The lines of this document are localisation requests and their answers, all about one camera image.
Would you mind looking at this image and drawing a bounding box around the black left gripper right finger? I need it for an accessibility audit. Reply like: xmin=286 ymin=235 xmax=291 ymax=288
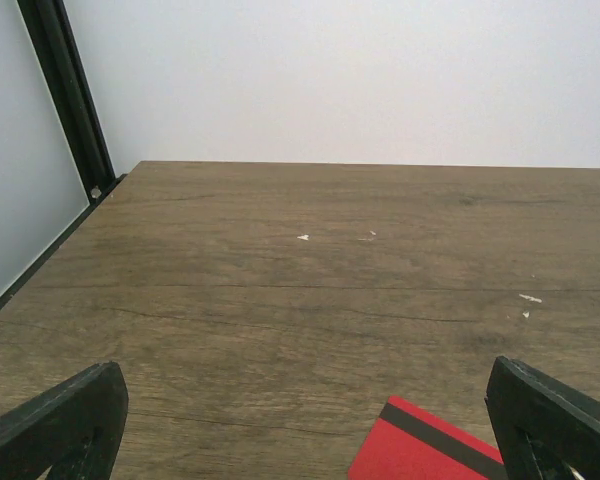
xmin=485 ymin=356 xmax=600 ymax=479

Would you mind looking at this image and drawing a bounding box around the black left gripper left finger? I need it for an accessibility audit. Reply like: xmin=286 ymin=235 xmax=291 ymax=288
xmin=0 ymin=362 xmax=129 ymax=479

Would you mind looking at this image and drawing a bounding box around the black frame post left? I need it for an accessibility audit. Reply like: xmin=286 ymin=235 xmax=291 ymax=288
xmin=17 ymin=0 xmax=119 ymax=204

